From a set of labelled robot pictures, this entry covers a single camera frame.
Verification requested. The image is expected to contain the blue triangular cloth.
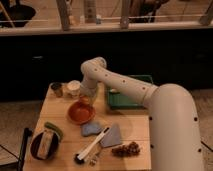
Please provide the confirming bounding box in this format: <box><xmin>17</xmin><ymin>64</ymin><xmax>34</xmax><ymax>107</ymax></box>
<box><xmin>100</xmin><ymin>123</ymin><xmax>122</xmax><ymax>148</ymax></box>

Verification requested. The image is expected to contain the green cucumber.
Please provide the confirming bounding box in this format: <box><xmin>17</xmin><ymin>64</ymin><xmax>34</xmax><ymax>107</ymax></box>
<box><xmin>44</xmin><ymin>122</ymin><xmax>63</xmax><ymax>139</ymax></box>

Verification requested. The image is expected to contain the white cup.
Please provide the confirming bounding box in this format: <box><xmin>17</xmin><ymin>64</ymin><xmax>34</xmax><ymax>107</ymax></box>
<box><xmin>67</xmin><ymin>80</ymin><xmax>80</xmax><ymax>97</ymax></box>

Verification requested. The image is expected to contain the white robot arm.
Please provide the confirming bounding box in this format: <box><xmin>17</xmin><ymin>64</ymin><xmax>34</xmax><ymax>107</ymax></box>
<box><xmin>81</xmin><ymin>57</ymin><xmax>204</xmax><ymax>171</ymax></box>

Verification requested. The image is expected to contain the dark round plate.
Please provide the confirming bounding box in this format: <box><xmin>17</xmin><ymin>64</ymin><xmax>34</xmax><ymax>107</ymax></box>
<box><xmin>30</xmin><ymin>131</ymin><xmax>59</xmax><ymax>160</ymax></box>

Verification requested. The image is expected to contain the bread slice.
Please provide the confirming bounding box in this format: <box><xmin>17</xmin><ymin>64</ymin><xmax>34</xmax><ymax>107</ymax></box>
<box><xmin>37</xmin><ymin>130</ymin><xmax>54</xmax><ymax>159</ymax></box>

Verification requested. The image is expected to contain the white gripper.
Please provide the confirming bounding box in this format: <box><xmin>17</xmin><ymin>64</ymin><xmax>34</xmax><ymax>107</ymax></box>
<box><xmin>80</xmin><ymin>78</ymin><xmax>98</xmax><ymax>98</ymax></box>

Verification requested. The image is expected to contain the black cable on floor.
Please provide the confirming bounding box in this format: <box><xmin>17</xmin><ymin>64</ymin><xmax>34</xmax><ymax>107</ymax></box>
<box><xmin>200</xmin><ymin>140</ymin><xmax>213</xmax><ymax>153</ymax></box>

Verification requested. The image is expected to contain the white handled brush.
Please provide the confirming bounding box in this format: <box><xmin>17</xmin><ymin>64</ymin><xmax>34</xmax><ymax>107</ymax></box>
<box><xmin>74</xmin><ymin>127</ymin><xmax>109</xmax><ymax>165</ymax></box>

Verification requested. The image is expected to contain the dark small cup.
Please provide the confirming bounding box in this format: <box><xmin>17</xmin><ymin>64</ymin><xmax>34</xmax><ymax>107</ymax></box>
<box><xmin>51</xmin><ymin>82</ymin><xmax>63</xmax><ymax>97</ymax></box>

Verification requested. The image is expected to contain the small metal fork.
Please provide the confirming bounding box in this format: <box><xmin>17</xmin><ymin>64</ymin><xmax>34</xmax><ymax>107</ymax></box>
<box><xmin>89</xmin><ymin>149</ymin><xmax>102</xmax><ymax>166</ymax></box>

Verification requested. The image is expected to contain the blue sponge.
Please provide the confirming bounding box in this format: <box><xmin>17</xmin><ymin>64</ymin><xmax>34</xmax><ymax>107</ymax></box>
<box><xmin>81</xmin><ymin>122</ymin><xmax>102</xmax><ymax>137</ymax></box>

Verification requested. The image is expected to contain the red bowl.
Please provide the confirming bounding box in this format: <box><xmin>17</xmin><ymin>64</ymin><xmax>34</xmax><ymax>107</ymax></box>
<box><xmin>67</xmin><ymin>102</ymin><xmax>95</xmax><ymax>125</ymax></box>

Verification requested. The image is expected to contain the bunch of brown grapes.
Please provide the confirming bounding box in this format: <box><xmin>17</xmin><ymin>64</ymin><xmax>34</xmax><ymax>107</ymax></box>
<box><xmin>111</xmin><ymin>142</ymin><xmax>140</xmax><ymax>157</ymax></box>

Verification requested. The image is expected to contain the black chair frame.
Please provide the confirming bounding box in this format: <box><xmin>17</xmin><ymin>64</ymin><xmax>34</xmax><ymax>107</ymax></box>
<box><xmin>0</xmin><ymin>128</ymin><xmax>32</xmax><ymax>171</ymax></box>

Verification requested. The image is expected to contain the orange apple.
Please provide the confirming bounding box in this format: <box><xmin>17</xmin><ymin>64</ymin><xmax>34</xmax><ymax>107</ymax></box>
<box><xmin>79</xmin><ymin>96</ymin><xmax>90</xmax><ymax>104</ymax></box>

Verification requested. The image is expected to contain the green plastic tray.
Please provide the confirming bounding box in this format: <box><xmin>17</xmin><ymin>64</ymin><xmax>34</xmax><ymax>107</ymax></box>
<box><xmin>105</xmin><ymin>75</ymin><xmax>153</xmax><ymax>110</ymax></box>

